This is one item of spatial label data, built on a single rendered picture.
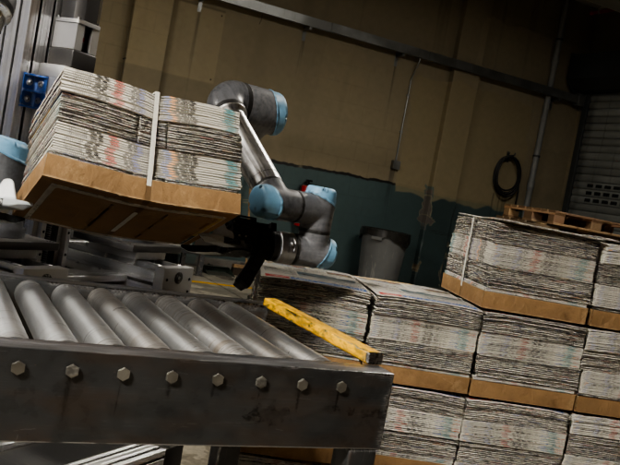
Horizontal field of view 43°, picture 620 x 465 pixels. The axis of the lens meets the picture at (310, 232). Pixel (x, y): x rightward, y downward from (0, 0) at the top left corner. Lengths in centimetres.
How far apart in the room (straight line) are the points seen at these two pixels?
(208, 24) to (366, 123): 222
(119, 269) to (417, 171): 792
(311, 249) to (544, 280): 64
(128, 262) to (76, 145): 81
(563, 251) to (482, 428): 50
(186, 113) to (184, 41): 715
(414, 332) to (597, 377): 51
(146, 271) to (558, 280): 110
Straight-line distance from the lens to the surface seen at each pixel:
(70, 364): 105
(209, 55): 882
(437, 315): 205
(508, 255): 209
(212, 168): 159
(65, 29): 221
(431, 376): 208
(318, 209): 182
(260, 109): 207
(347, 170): 948
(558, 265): 215
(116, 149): 153
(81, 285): 154
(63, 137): 151
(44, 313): 126
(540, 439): 222
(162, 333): 129
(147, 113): 157
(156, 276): 221
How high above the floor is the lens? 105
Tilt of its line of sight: 3 degrees down
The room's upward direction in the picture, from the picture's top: 10 degrees clockwise
